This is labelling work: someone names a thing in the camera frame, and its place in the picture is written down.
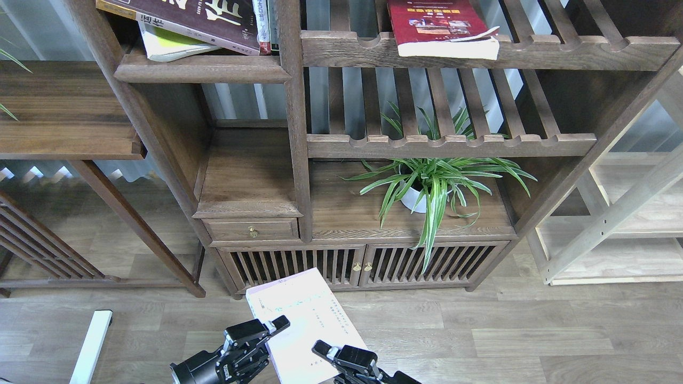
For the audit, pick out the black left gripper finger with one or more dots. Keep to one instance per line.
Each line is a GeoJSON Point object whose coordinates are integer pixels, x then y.
{"type": "Point", "coordinates": [237, 336]}

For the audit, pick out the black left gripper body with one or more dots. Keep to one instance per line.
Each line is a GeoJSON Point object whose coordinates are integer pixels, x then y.
{"type": "Point", "coordinates": [238, 364]}

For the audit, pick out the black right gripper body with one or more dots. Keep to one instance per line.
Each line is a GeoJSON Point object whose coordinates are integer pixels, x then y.
{"type": "Point", "coordinates": [347, 375]}

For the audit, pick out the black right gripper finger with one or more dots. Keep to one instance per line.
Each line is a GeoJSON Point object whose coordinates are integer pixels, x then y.
{"type": "Point", "coordinates": [355, 358]}

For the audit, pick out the white purple paperback book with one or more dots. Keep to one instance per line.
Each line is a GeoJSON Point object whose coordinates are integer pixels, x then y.
{"type": "Point", "coordinates": [314, 314]}

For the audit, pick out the yellow green paperback book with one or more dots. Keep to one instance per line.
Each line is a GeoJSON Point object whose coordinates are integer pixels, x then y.
{"type": "Point", "coordinates": [164, 46]}

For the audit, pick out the maroon book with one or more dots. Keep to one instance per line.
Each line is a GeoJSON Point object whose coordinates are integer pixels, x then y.
{"type": "Point", "coordinates": [228, 24]}

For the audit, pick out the red paperback book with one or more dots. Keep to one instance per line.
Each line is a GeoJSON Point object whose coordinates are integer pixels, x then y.
{"type": "Point", "coordinates": [441, 29]}

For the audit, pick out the light wooden shelf rack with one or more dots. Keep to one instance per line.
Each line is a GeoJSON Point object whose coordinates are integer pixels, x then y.
{"type": "Point", "coordinates": [623, 222]}

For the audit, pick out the brass drawer knob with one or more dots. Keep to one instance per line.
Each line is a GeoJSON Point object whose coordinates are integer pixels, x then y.
{"type": "Point", "coordinates": [253, 232]}

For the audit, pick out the white metal stand leg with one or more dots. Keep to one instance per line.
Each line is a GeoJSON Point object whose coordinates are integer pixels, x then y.
{"type": "Point", "coordinates": [92, 345]}

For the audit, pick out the white plant pot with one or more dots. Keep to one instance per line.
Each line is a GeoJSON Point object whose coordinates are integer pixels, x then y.
{"type": "Point", "coordinates": [413, 200]}

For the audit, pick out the dark wooden bookshelf cabinet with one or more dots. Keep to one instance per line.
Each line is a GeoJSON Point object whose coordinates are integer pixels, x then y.
{"type": "Point", "coordinates": [270, 141]}

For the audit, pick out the green spider plant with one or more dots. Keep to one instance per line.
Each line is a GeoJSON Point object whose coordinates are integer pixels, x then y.
{"type": "Point", "coordinates": [459, 172]}

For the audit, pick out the dark wooden side table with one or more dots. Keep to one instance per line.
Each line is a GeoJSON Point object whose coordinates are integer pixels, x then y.
{"type": "Point", "coordinates": [68, 112]}

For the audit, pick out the white red upright book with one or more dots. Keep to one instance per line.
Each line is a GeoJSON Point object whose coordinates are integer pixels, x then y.
{"type": "Point", "coordinates": [260, 8]}

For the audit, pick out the dark green upright book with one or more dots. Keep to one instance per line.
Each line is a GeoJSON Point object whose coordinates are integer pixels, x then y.
{"type": "Point", "coordinates": [274, 29]}

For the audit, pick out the green leaves at left edge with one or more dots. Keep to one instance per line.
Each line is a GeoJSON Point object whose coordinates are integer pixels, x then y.
{"type": "Point", "coordinates": [7, 78]}

